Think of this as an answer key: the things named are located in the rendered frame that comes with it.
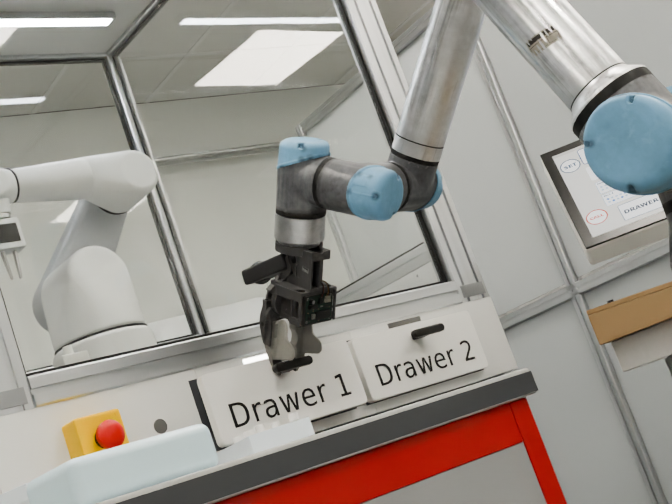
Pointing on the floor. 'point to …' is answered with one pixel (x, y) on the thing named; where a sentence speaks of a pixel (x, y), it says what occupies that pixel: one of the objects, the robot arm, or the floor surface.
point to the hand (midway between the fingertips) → (284, 363)
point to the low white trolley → (393, 458)
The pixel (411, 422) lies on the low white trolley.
